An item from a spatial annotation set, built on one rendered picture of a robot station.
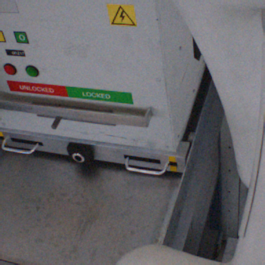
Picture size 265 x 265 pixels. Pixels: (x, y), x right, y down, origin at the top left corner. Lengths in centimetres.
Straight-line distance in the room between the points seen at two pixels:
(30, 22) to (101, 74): 19
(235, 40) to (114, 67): 41
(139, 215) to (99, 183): 15
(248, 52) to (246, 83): 5
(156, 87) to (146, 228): 33
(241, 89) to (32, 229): 67
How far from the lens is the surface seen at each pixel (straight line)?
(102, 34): 105
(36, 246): 123
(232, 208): 196
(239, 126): 86
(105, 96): 116
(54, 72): 117
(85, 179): 132
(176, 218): 119
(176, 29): 111
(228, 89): 81
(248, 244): 56
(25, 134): 137
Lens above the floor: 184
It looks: 45 degrees down
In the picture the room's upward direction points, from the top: 11 degrees counter-clockwise
